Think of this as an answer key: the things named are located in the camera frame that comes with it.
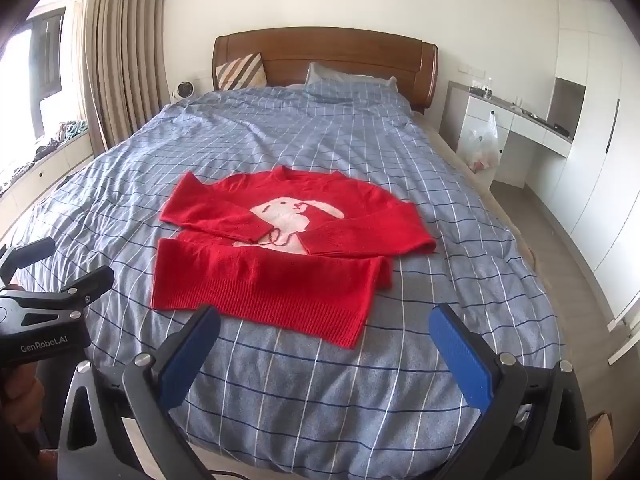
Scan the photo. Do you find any blue plaid duvet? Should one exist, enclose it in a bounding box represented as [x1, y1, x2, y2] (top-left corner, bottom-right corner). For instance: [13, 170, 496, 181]
[7, 85, 566, 467]

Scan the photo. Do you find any red sweater with white rabbit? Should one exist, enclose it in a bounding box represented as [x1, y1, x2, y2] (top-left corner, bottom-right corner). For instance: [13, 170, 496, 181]
[150, 167, 437, 350]

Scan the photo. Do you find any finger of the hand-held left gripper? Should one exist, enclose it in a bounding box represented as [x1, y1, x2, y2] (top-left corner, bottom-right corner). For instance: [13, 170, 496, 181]
[30, 266, 116, 313]
[0, 237, 57, 286]

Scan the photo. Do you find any blue plaid pillow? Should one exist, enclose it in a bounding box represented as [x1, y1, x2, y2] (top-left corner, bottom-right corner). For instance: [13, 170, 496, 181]
[304, 62, 401, 102]

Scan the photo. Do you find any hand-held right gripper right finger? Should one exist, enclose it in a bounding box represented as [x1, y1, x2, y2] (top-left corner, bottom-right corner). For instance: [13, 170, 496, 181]
[429, 303, 593, 480]

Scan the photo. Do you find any white wardrobe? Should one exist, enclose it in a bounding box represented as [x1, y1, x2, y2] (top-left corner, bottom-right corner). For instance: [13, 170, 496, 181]
[537, 0, 640, 322]

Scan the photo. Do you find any dark framed window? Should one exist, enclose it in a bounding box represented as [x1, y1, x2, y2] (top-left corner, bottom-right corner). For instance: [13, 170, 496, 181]
[20, 7, 68, 102]

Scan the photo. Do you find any beige curtain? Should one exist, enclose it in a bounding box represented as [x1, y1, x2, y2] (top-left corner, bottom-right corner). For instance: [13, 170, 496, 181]
[82, 0, 172, 153]

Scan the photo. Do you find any cardboard box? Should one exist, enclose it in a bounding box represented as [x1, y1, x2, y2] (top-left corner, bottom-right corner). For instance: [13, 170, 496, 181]
[585, 412, 619, 457]

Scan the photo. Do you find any clear plastic bag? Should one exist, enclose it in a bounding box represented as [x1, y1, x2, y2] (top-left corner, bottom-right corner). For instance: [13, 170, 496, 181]
[459, 112, 501, 174]

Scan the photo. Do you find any striped cushion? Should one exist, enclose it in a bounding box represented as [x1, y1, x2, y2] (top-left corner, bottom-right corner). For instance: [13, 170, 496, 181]
[215, 52, 267, 92]

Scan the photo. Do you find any person's left hand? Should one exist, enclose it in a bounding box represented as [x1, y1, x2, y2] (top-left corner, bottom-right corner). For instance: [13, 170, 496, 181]
[0, 360, 46, 416]

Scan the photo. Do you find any white window bench cabinet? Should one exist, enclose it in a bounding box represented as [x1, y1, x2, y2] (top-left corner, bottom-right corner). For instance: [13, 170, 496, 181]
[0, 131, 94, 241]

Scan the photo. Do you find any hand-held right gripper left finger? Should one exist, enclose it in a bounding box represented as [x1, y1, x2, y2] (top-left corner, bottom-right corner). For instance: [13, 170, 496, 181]
[59, 304, 222, 480]

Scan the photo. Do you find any pile of clothes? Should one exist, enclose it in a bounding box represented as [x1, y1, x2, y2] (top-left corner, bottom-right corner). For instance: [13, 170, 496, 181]
[0, 119, 89, 192]

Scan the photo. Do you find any white desk with drawers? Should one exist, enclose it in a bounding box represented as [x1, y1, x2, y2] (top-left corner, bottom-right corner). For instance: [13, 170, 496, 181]
[442, 80, 574, 191]

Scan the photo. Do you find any wooden bed headboard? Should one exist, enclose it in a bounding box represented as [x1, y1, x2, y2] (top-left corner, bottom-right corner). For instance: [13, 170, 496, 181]
[212, 26, 439, 116]

